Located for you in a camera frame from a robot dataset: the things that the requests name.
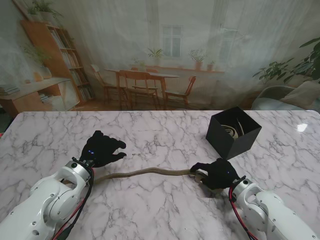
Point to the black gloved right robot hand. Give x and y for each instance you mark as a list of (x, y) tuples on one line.
[(220, 175)]

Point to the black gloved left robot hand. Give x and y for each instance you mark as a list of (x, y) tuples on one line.
[(101, 151)]

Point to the black storage box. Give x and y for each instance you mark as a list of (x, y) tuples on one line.
[(232, 147)]

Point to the beige woven belt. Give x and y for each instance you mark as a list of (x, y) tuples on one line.
[(231, 131), (150, 172)]

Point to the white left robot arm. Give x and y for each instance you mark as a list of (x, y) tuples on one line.
[(45, 202)]

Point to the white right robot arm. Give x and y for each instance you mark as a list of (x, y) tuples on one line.
[(267, 212)]

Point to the printed room scene backdrop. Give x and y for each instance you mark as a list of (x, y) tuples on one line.
[(160, 37)]

